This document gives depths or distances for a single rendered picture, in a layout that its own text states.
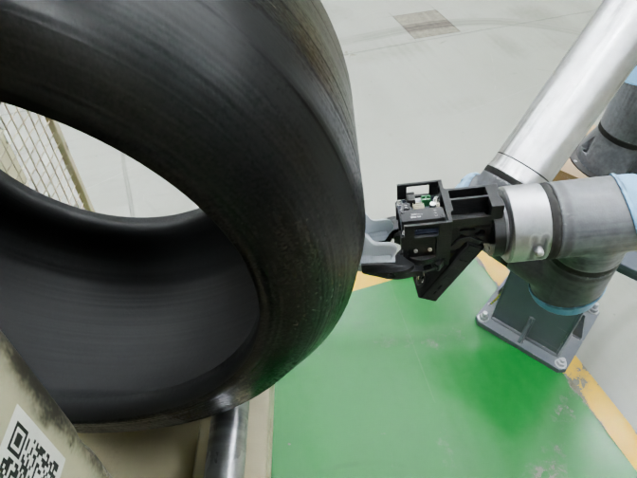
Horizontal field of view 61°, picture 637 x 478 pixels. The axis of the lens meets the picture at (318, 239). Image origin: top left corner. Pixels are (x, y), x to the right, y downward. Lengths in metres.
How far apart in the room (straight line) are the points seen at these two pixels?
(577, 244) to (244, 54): 0.44
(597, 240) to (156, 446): 0.61
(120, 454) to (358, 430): 0.97
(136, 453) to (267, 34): 0.60
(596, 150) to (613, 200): 0.82
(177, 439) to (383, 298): 1.25
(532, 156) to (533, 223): 0.18
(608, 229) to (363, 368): 1.22
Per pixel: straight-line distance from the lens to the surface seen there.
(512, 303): 1.84
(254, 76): 0.34
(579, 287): 0.74
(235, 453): 0.66
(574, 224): 0.64
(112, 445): 0.83
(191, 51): 0.32
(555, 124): 0.80
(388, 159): 2.49
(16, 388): 0.34
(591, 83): 0.81
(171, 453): 0.80
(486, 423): 1.75
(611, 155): 1.46
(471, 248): 0.65
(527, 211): 0.63
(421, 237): 0.60
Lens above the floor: 1.52
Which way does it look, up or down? 46 degrees down
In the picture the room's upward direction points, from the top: straight up
